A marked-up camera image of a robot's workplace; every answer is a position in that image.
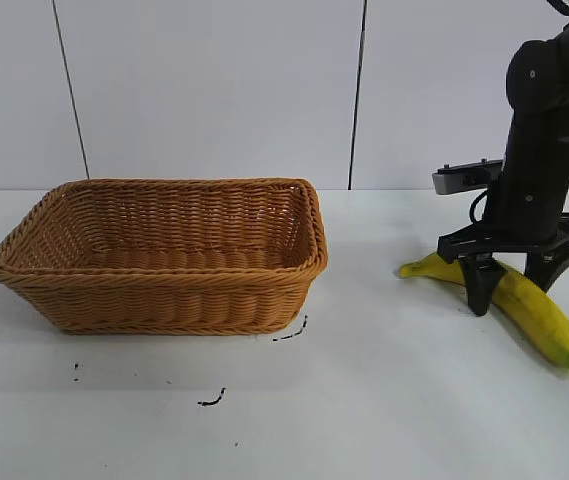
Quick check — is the yellow banana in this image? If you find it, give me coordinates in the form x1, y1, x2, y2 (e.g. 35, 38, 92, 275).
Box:
397, 251, 569, 374

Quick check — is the tan woven wicker basket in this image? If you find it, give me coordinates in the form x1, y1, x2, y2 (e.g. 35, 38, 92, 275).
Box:
0, 177, 329, 336

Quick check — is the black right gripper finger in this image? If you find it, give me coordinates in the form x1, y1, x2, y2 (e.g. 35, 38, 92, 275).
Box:
458, 253, 506, 317
523, 241, 569, 294

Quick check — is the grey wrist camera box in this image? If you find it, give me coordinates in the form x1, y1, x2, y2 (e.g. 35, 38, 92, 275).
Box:
431, 158, 506, 198

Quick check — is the black camera cable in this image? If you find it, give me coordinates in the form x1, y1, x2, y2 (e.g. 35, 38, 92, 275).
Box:
468, 185, 493, 227

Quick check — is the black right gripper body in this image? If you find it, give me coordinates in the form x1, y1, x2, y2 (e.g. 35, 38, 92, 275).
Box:
437, 105, 569, 265

